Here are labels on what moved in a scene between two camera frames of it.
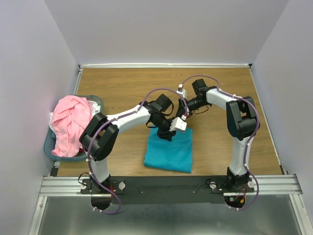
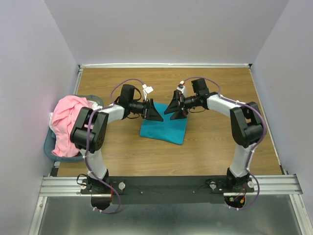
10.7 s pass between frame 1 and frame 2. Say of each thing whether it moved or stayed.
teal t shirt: moved
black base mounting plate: stayed
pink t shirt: stayed
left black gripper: moved
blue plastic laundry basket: stayed
